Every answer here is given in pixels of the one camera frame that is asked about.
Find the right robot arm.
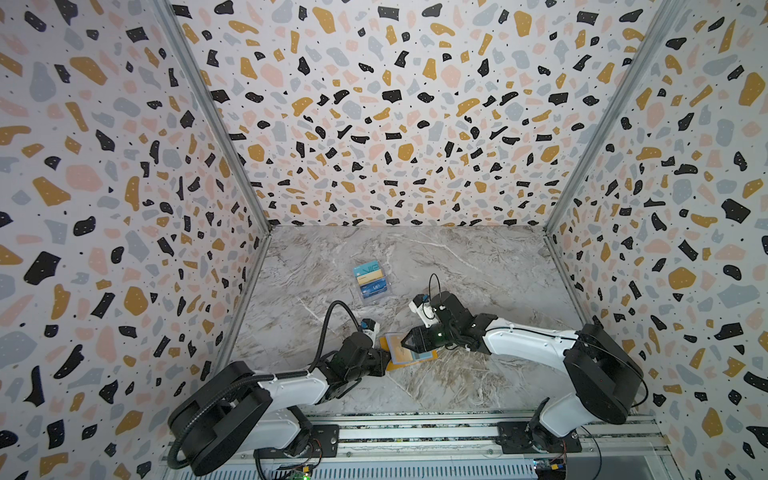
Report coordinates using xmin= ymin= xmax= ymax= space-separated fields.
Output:
xmin=401 ymin=292 xmax=647 ymax=449

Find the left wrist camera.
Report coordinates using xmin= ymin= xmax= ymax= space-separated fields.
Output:
xmin=360 ymin=318 xmax=381 ymax=347

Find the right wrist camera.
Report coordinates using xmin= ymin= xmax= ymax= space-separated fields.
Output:
xmin=409 ymin=294 xmax=439 ymax=328

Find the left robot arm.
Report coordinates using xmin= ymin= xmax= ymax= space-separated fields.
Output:
xmin=167 ymin=332 xmax=391 ymax=476

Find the white ventilation grille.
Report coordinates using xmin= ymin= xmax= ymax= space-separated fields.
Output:
xmin=166 ymin=458 xmax=538 ymax=479

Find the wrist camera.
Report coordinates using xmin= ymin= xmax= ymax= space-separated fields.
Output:
xmin=360 ymin=318 xmax=381 ymax=347
xmin=409 ymin=294 xmax=439 ymax=328

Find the yellow card holder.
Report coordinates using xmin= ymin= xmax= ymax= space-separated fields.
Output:
xmin=379 ymin=333 xmax=438 ymax=372

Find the black corrugated cable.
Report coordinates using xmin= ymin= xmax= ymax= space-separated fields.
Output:
xmin=166 ymin=299 xmax=364 ymax=472

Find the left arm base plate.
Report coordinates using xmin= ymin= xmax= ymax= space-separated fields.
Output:
xmin=257 ymin=424 xmax=340 ymax=462

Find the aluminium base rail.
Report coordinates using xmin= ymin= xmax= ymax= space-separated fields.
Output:
xmin=157 ymin=410 xmax=673 ymax=475

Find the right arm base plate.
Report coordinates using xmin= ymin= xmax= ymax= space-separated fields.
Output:
xmin=495 ymin=421 xmax=582 ymax=455

